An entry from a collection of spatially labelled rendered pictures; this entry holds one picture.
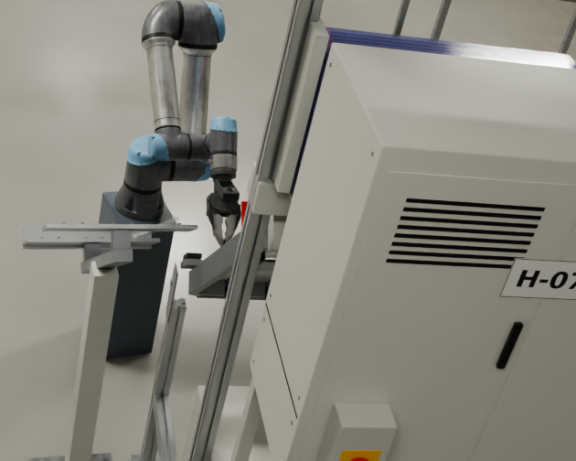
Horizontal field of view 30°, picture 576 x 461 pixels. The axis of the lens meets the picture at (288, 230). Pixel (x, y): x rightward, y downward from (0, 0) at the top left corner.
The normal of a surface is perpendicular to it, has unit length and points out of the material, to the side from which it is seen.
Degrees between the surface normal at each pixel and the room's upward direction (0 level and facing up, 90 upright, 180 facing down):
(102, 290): 90
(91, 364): 90
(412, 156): 90
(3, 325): 0
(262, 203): 90
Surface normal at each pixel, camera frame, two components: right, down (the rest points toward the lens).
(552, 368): 0.19, 0.59
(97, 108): 0.21, -0.80
